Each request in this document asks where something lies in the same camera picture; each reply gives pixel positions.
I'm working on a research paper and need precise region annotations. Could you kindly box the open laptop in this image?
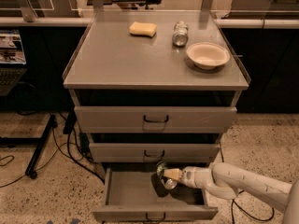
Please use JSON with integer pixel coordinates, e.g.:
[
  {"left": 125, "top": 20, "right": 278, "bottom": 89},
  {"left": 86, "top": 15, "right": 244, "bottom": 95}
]
[{"left": 0, "top": 29, "right": 28, "bottom": 96}]

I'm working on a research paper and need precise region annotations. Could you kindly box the grey drawer cabinet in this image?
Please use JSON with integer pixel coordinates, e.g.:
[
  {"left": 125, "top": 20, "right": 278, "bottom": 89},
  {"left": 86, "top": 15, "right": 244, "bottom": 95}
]
[{"left": 62, "top": 9, "right": 251, "bottom": 224}]

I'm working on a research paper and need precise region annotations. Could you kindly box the white paper bowl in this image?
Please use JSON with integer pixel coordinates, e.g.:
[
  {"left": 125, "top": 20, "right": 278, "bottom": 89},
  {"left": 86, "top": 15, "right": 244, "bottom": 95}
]
[{"left": 186, "top": 42, "right": 231, "bottom": 70}]

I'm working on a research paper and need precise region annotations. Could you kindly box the black floor cables left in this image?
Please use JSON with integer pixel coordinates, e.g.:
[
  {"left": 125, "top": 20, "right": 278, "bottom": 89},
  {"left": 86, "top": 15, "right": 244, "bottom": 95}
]
[{"left": 0, "top": 110, "right": 106, "bottom": 189}]

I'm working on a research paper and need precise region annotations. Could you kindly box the grey drawer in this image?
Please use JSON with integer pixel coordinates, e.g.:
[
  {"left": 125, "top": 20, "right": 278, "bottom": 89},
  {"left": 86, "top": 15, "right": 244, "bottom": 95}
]
[
  {"left": 90, "top": 143, "right": 220, "bottom": 163},
  {"left": 93, "top": 163, "right": 218, "bottom": 222},
  {"left": 75, "top": 106, "right": 236, "bottom": 133}
]

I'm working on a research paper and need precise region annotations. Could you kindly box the middle grey drawer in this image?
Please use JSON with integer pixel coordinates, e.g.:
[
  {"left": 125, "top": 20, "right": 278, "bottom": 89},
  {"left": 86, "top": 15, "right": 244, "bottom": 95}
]
[{"left": 90, "top": 143, "right": 220, "bottom": 163}]

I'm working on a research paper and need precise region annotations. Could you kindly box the silver soda can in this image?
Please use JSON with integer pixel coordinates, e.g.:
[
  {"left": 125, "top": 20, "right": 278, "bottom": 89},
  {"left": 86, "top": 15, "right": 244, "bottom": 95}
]
[{"left": 172, "top": 21, "right": 189, "bottom": 47}]

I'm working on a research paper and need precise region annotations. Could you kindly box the black desk leg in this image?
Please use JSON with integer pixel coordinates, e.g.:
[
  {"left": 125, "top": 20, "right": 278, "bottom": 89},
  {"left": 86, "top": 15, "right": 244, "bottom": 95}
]
[{"left": 25, "top": 115, "right": 56, "bottom": 179}]

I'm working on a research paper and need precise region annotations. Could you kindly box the bottom grey drawer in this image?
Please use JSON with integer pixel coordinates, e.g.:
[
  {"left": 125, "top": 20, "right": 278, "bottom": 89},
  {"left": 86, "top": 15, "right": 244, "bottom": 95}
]
[{"left": 93, "top": 163, "right": 218, "bottom": 222}]

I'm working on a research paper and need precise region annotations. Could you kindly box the black floor cable right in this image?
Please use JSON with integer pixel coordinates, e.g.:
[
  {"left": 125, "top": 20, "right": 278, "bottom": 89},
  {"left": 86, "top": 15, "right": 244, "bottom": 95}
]
[{"left": 219, "top": 140, "right": 276, "bottom": 224}]

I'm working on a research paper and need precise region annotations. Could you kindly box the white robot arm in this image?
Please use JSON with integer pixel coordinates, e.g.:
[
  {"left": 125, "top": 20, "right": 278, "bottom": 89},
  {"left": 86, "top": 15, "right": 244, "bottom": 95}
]
[{"left": 157, "top": 162, "right": 299, "bottom": 224}]

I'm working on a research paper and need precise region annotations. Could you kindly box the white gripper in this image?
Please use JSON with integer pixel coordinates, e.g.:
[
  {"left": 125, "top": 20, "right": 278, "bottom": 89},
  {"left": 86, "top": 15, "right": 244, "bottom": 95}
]
[{"left": 164, "top": 166, "right": 214, "bottom": 189}]

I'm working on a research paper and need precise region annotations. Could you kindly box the yellow sponge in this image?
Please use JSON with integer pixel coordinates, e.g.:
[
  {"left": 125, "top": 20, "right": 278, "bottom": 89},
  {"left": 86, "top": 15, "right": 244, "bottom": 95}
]
[{"left": 129, "top": 21, "right": 157, "bottom": 37}]

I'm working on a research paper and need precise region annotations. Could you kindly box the top grey drawer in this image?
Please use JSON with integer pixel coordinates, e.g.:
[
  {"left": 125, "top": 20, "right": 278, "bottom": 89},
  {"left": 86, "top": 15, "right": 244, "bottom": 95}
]
[{"left": 75, "top": 106, "right": 236, "bottom": 133}]

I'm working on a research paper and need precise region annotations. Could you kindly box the green crushed soda can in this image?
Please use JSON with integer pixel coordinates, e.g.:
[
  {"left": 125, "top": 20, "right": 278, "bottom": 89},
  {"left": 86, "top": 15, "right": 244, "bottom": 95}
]
[{"left": 156, "top": 161, "right": 178, "bottom": 189}]

